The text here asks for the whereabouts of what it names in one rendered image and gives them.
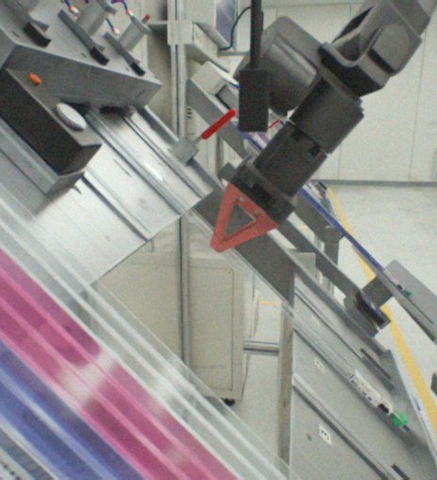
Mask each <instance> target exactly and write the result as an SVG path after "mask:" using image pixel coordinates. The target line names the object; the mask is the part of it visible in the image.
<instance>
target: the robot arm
mask: <svg viewBox="0 0 437 480"><path fill-rule="evenodd" d="M436 8H437V0H365V1H364V3H363V4H362V5H361V7H360V9H359V10H358V11H357V12H356V13H355V14H354V16H353V17H352V18H351V20H350V21H349V22H347V23H345V24H344V25H343V27H342V28H340V30H339V31H338V32H337V35H336V36H335V38H334V39H333V40H332V42H331V43H330V44H329V43H328V42H327V41H326V42H324V43H323V44H322V43H321V42H320V41H318V40H317V39H316V38H315V37H312V36H311V35H310V33H308V32H307V31H306V30H305V29H303V28H302V27H301V26H300V25H298V24H296V23H295V22H293V21H292V19H291V18H289V17H288V16H279V17H277V18H276V20H275V21H274V22H273V23H272V24H271V25H270V26H267V27H266V28H265V29H264V30H263V32H262V33H261V69H263V68H266V69H269V71H270V101H269V109H270V110H271V111H272V112H273V113H275V114H276V115H282V114H285V113H286V112H291V111H292V110H294V109H295V107H296V106H298V105H299V104H300V105H299V106H298V107H296V109H295V110H294V112H293V113H292V114H291V116H290V117H289V119H290V120H291V121H292V122H293V123H292V122H291V121H290V120H289V121H288V122H286V125H285V126H284V127H282V128H280V129H279V130H278V131H277V133H276V134H275V135H274V136H273V139H272V140H271V141H270V142H268V143H267V145H266V146H265V147H264V149H263V150H262V151H261V153H260V154H259V156H257V157H252V158H251V159H250V160H248V161H247V162H246V163H244V165H243V167H242V168H241V169H240V171H238V172H237V173H236V174H235V175H234V176H233V178H232V179H231V181H230V182H229V183H228V185H227V187H226V190H224V193H223V198H222V202H221V205H220V209H219V213H218V219H217V222H216V227H215V230H214V232H213V236H212V240H211V243H209V246H211V247H212V248H213V249H214V250H215V251H217V252H221V251H224V250H227V249H229V248H232V247H234V246H236V245H238V244H242V243H244V242H246V241H248V240H250V239H252V237H256V236H258V235H260V234H263V233H266V232H270V231H272V230H275V229H276V228H277V227H278V226H281V223H282V222H284V221H285V220H286V219H287V218H288V217H289V216H290V215H291V213H292V212H293V211H294V210H295V208H296V193H298V192H299V190H300V189H301V188H302V187H303V186H304V185H305V184H306V183H307V182H308V180H309V179H310V178H311V177H312V176H313V175H314V174H315V173H316V172H317V171H318V170H319V169H320V168H321V167H322V164H323V162H324V161H325V160H326V159H328V158H329V156H328V155H329V154H330V155H332V154H333V153H334V151H335V150H336V149H337V147H338V146H339V145H340V144H341V143H343V142H344V141H345V139H346V138H347V136H348V135H349V134H350V133H351V132H352V130H353V129H354V128H356V127H357V126H358V125H359V124H360V121H361V120H362V119H363V118H364V117H365V115H364V114H363V111H364V109H362V107H361V104H362V102H363V100H362V99H361V97H364V96H367V95H369V93H373V92H376V91H378V90H380V89H383V88H384V86H385V85H386V84H387V83H388V81H389V80H390V77H393V76H395V75H397V74H399V73H400V72H402V71H403V70H404V68H405V67H406V65H407V63H408V62H409V60H410V59H411V57H412V56H413V55H414V53H416V51H417V49H418V47H419V46H420V45H421V43H422V42H423V39H422V38H421V36H422V33H423V32H424V30H425V29H426V28H427V26H428V25H429V23H430V22H431V16H432V14H433V12H434V10H435V9H436ZM326 154H327V155H326ZM234 203H237V204H240V205H241V206H242V207H243V208H244V210H246V211H247V212H248V213H249V214H250V215H252V216H253V217H254V218H256V219H255V220H252V221H251V222H250V223H248V225H246V226H245V227H243V228H241V229H240V230H237V231H235V232H232V233H231V234H229V235H226V234H224V231H226V228H227V225H228V221H229V218H230V215H231V213H232V211H233V207H234ZM221 236H222V237H223V239H224V241H223V240H222V239H221Z"/></svg>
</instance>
